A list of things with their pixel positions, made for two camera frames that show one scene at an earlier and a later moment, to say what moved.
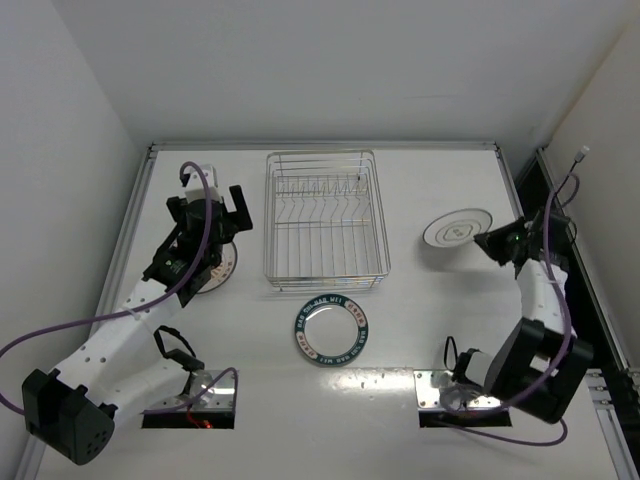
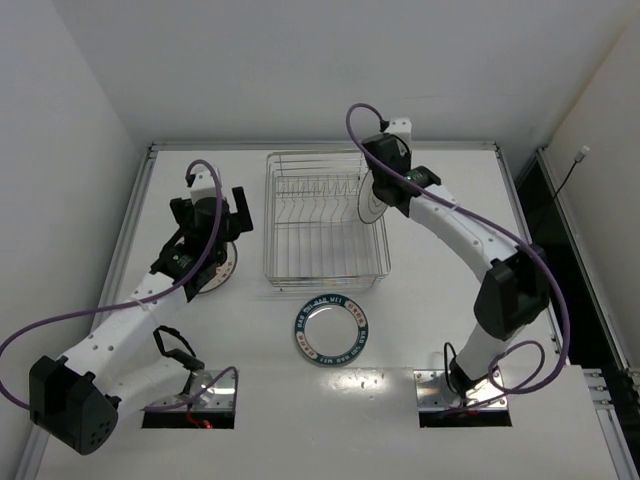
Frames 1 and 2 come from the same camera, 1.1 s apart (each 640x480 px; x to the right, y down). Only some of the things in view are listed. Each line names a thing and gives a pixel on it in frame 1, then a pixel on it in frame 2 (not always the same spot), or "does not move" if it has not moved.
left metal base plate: [220, 399] does not move
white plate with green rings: [457, 227] to [370, 207]
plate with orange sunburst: [221, 272] does not move
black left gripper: [209, 209] does not move
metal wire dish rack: [323, 220] does not move
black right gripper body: [498, 243] to [382, 192]
